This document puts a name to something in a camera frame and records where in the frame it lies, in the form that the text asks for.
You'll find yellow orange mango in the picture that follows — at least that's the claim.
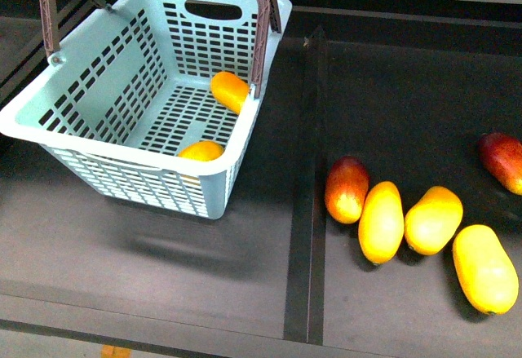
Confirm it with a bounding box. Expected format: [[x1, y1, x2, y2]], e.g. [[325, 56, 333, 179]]
[[210, 71, 250, 115]]

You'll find yellow mango far right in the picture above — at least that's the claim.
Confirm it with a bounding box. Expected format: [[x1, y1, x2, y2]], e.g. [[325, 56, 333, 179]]
[[452, 224, 519, 315]]

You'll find yellow mango middle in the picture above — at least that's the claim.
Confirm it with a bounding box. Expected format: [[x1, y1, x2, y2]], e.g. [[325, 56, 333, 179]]
[[405, 186, 463, 256]]

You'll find red mango left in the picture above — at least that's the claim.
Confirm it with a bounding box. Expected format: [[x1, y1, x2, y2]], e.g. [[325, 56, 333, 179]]
[[324, 156, 369, 224]]

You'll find yellow lemon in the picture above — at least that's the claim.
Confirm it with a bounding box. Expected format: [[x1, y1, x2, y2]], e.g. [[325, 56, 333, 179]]
[[178, 140, 224, 161]]

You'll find red orange mango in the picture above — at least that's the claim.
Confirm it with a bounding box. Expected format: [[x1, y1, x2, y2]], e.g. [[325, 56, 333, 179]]
[[478, 132, 521, 195]]

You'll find yellow mango beside red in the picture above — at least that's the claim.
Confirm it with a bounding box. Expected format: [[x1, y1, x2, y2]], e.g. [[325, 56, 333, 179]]
[[358, 181, 405, 265]]

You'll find light blue plastic basket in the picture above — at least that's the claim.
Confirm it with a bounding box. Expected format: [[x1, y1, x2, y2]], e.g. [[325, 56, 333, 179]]
[[1, 0, 292, 219]]

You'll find orange floor marker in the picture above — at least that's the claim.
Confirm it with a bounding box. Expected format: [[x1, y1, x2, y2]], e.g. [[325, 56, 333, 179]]
[[100, 345, 132, 358]]

